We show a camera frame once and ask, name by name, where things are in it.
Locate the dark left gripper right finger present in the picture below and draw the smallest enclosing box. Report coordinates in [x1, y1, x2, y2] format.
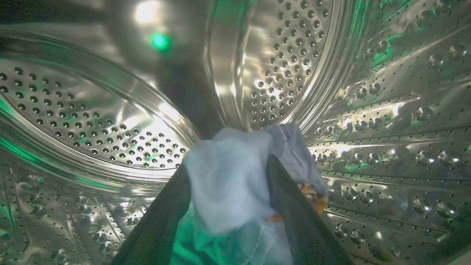
[267, 155, 354, 265]

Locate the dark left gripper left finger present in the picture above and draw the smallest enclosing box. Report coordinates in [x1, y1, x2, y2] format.
[110, 166, 192, 265]

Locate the blue cartoon print garment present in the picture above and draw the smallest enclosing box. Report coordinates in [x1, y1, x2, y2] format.
[182, 123, 329, 265]

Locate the steel perforated washer drum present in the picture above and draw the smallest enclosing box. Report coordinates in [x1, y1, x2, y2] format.
[0, 0, 471, 265]

